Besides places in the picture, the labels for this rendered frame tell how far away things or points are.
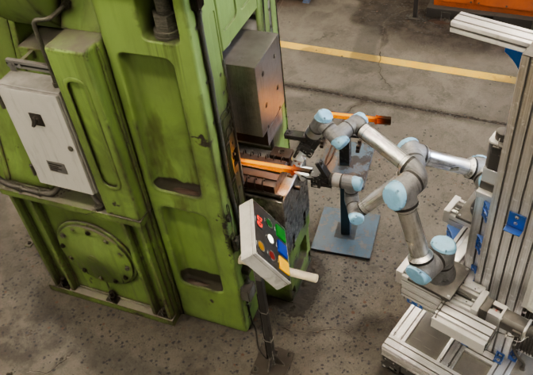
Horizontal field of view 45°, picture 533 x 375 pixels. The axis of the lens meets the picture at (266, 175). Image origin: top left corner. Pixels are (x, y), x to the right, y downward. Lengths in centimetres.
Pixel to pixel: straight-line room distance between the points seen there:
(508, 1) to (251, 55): 400
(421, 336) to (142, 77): 205
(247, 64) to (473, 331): 159
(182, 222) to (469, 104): 294
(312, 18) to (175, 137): 390
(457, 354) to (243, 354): 121
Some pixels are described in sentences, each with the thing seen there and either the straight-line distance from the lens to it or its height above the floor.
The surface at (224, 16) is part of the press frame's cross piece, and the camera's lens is 288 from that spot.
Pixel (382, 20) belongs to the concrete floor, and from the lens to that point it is 667.
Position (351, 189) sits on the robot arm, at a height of 99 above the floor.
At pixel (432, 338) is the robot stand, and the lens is 374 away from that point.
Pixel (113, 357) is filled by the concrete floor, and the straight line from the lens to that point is 412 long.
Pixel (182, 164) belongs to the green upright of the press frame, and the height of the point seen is 128.
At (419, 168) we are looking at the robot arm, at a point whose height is 143.
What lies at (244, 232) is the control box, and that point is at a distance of 293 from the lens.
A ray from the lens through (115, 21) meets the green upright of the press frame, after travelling 275.
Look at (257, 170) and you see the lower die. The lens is 348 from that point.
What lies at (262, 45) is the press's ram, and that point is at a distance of 301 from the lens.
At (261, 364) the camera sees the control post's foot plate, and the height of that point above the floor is 1.
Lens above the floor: 334
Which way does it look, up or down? 43 degrees down
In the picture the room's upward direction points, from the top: 7 degrees counter-clockwise
